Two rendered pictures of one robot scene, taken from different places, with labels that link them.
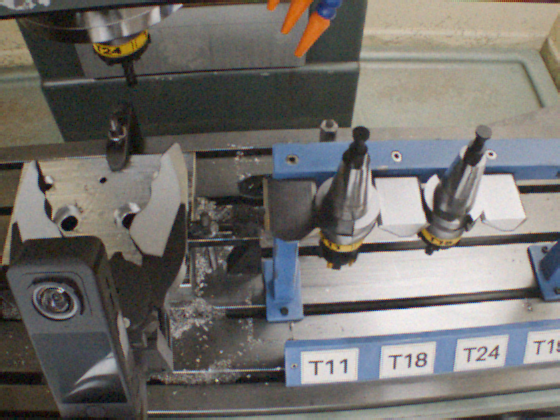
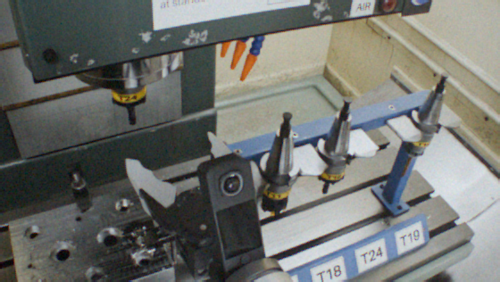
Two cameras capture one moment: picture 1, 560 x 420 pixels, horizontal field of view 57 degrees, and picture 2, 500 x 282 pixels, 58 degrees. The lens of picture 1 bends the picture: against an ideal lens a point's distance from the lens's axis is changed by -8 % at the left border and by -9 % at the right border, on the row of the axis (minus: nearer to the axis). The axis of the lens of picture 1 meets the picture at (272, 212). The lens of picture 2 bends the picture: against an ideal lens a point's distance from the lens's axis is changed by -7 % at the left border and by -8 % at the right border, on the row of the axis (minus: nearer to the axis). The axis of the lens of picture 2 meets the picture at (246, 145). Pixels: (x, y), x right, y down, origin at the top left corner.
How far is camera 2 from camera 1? 0.29 m
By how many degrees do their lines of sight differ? 22
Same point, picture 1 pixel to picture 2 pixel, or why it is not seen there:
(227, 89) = (128, 148)
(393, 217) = (307, 167)
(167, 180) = (219, 147)
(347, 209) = (284, 166)
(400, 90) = (237, 126)
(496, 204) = (359, 145)
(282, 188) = not seen: hidden behind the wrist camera
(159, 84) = (78, 153)
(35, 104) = not seen: outside the picture
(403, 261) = (296, 220)
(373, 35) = not seen: hidden behind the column
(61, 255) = (232, 158)
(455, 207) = (340, 150)
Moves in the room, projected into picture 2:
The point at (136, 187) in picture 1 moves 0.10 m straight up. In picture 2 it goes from (106, 217) to (98, 185)
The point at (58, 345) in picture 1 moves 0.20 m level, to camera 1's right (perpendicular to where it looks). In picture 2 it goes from (229, 215) to (402, 162)
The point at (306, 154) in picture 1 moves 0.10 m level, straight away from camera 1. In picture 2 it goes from (244, 146) to (228, 109)
